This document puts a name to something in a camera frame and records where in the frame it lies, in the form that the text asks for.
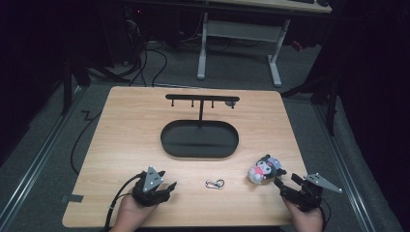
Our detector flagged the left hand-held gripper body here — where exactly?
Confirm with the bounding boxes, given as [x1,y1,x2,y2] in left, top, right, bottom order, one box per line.
[132,165,171,208]

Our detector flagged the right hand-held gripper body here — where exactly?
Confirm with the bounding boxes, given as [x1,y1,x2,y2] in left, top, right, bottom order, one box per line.
[279,172,343,213]

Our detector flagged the person's left hand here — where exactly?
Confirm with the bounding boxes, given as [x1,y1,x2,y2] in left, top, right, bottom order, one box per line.
[109,193,160,232]

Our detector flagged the person's right hand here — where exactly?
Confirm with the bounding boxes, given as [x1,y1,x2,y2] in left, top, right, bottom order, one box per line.
[281,197,325,232]

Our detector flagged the black and pink plush toy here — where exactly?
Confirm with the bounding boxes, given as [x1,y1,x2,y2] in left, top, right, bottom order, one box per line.
[247,154,287,186]

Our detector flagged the black hook rack with tray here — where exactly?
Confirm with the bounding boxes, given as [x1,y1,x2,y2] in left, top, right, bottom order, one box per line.
[160,93,241,160]

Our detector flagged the grey tape strip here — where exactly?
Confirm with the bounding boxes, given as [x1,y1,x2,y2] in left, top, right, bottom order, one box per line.
[60,193,84,204]

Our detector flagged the black metal stand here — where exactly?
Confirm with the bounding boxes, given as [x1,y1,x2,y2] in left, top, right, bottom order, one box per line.
[60,52,132,116]
[280,72,340,137]

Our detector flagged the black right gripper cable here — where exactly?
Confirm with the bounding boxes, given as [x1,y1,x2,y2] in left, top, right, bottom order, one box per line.
[318,198,332,230]

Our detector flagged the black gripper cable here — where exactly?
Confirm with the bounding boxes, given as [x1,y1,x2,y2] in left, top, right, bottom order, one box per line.
[102,172,143,232]
[318,198,332,230]

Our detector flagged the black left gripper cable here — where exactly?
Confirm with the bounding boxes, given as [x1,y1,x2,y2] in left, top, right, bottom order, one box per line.
[102,172,143,232]

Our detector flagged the metal floor rail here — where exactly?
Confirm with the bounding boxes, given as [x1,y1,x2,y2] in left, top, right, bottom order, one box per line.
[0,85,85,223]
[313,104,377,232]

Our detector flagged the silver carabiner key ring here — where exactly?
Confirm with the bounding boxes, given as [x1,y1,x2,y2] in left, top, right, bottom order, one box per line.
[204,178,226,190]

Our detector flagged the black floor cable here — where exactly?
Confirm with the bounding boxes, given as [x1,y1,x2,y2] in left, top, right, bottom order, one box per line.
[70,109,104,176]

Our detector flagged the bundle of black cables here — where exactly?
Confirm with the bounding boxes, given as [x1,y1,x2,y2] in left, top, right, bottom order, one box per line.
[120,17,169,88]

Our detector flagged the white metal frame desk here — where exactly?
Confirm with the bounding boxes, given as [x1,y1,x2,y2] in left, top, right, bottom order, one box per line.
[196,0,333,88]

